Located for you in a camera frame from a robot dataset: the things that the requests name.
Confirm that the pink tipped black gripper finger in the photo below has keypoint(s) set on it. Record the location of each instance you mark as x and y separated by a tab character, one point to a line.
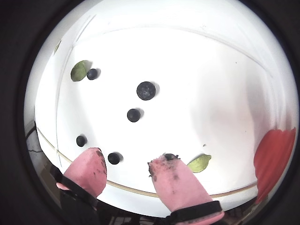
178	185
86	173

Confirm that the red collapsible silicone cup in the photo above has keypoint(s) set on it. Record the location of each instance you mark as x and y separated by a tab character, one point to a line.
274	159

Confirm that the small dark blueberry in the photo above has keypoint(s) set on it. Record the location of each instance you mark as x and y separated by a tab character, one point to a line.
92	74
133	115

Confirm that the white paper sheet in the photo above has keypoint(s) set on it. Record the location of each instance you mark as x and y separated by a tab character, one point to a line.
187	105

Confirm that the small green leaf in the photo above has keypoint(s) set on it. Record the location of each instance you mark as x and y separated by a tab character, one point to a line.
57	47

